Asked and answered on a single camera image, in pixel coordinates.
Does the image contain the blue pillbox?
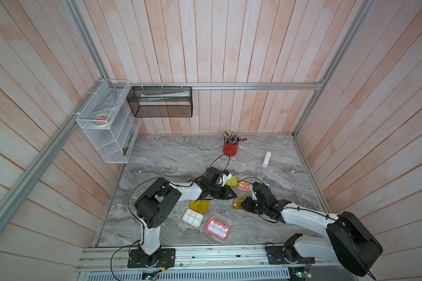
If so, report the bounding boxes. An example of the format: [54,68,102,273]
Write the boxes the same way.
[252,179,271,189]

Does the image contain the green lid white pillbox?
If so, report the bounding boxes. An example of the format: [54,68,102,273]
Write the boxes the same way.
[226,176,239,187]

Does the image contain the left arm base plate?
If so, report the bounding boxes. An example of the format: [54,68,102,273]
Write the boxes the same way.
[127,248,176,269]

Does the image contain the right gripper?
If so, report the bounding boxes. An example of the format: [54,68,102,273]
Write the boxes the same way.
[239,196,267,214]

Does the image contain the white wire shelf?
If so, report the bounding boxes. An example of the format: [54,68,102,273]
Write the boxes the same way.
[76,79,141,164]

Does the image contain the orange pillbox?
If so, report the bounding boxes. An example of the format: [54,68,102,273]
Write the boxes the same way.
[238,179,252,192]

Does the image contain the tape roll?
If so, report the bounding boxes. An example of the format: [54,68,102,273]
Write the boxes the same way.
[91,112,114,128]

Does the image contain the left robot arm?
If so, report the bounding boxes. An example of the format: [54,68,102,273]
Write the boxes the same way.
[134,167,236,257]

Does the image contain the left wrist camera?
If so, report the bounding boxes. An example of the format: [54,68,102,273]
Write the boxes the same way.
[219,170,233,187]

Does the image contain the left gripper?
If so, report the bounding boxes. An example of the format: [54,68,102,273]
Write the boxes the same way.
[209,184,238,200]

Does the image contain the small yellow pillbox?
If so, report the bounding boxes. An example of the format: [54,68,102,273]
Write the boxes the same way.
[232,197,246,210]

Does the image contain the red pen cup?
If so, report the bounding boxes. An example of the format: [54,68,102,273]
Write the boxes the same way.
[223,142,239,157]

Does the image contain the red pillbox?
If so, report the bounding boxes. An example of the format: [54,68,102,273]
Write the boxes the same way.
[205,218,231,241]

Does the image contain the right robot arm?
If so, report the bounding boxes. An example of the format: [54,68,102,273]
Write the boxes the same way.
[241,182,383,276]

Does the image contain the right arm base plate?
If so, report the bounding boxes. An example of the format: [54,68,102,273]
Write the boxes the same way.
[264,243,315,265]

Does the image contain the yellow lid white pillbox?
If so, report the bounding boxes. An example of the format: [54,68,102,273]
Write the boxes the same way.
[182,200,210,228]

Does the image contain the black mesh basket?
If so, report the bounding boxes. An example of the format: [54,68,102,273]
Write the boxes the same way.
[127,86,193,118]

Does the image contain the white rectangular device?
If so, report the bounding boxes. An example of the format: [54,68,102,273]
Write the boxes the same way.
[262,152,271,167]

